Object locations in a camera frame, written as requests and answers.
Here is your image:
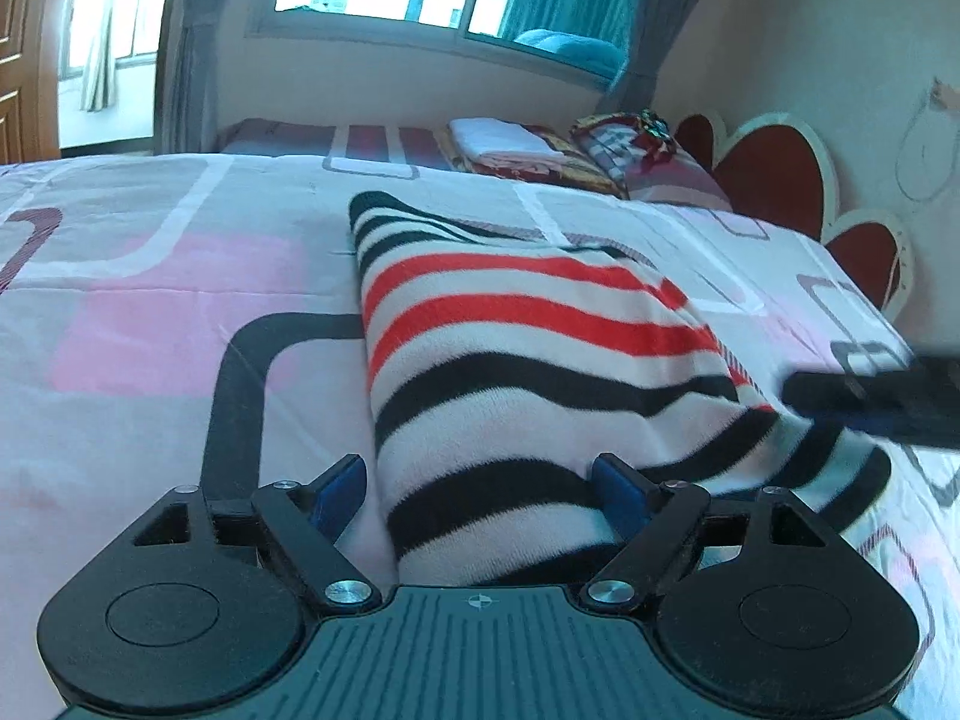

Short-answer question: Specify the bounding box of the brown wooden door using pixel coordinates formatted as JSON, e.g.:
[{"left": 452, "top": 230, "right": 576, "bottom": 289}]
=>
[{"left": 2, "top": 0, "right": 65, "bottom": 164}]

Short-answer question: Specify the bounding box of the red yellow folded blanket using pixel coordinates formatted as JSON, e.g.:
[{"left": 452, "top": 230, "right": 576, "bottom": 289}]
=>
[{"left": 434, "top": 125, "right": 625, "bottom": 199}]

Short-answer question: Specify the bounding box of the white sheer balcony curtain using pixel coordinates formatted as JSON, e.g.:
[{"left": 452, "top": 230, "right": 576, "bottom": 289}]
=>
[{"left": 82, "top": 0, "right": 117, "bottom": 112}]

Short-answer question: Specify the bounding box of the red black white striped sweater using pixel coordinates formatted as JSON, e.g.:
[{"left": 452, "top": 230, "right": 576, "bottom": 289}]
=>
[{"left": 348, "top": 192, "right": 892, "bottom": 587}]

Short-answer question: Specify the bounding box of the grey curtain left of window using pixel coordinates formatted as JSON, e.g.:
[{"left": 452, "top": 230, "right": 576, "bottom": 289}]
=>
[{"left": 153, "top": 0, "right": 226, "bottom": 154}]

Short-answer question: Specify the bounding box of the grey curtain of window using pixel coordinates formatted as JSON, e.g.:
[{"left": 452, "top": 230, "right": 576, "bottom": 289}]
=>
[
  {"left": 153, "top": 0, "right": 226, "bottom": 154},
  {"left": 597, "top": 0, "right": 700, "bottom": 112}
]

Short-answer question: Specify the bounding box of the folded white towel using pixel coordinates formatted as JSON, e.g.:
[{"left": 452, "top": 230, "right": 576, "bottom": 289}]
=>
[{"left": 449, "top": 117, "right": 563, "bottom": 161}]

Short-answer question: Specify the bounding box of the pink white patterned bedspread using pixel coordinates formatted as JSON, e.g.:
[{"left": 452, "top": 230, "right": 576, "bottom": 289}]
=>
[{"left": 2, "top": 154, "right": 958, "bottom": 718}]

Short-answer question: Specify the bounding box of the grey curtain right of window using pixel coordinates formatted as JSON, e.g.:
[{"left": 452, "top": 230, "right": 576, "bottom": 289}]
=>
[{"left": 597, "top": 0, "right": 700, "bottom": 112}]

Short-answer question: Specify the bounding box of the patterned red white pillow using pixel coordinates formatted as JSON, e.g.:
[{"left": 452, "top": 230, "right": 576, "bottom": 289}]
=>
[{"left": 571, "top": 109, "right": 732, "bottom": 211}]

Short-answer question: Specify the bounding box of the red heart-shaped headboard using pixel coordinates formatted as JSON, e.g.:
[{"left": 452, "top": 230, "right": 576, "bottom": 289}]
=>
[{"left": 674, "top": 112, "right": 914, "bottom": 322}]

